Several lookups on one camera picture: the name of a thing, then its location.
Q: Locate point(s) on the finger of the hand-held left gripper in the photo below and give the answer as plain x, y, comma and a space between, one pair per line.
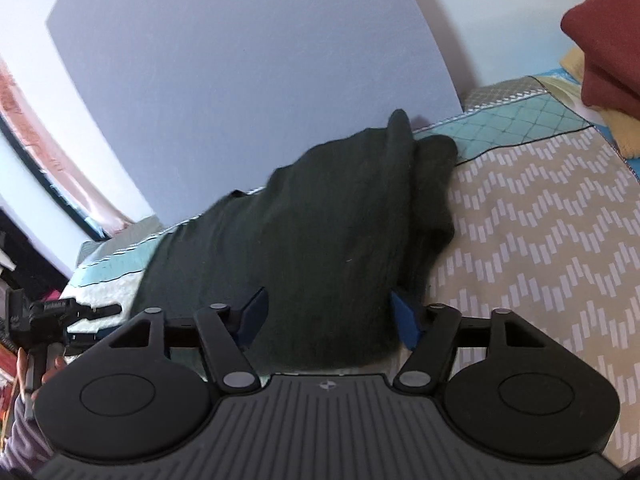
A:
95, 310

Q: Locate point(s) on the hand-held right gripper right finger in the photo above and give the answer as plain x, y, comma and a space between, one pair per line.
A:
407, 321

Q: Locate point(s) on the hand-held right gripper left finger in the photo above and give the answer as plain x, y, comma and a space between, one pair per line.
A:
250, 320

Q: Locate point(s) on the dark green knitted sweater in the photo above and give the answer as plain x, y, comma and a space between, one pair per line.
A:
320, 240

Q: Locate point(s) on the person's left forearm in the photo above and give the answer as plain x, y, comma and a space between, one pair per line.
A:
20, 435

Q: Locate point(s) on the person's left hand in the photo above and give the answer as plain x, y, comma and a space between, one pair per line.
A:
52, 367

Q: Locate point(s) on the pink patterned curtain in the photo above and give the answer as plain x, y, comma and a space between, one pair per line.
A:
55, 160

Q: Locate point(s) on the beige patterned bed sheet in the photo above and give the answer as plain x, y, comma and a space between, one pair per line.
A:
540, 240

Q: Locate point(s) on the grey-blue headboard panel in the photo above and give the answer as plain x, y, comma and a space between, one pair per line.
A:
250, 70

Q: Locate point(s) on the yellow folded cloth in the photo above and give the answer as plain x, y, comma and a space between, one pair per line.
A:
620, 125

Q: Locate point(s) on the rust red folded cloth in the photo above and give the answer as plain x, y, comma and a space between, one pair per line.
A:
607, 30

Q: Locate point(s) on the black window frame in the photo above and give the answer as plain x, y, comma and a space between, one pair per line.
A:
45, 180

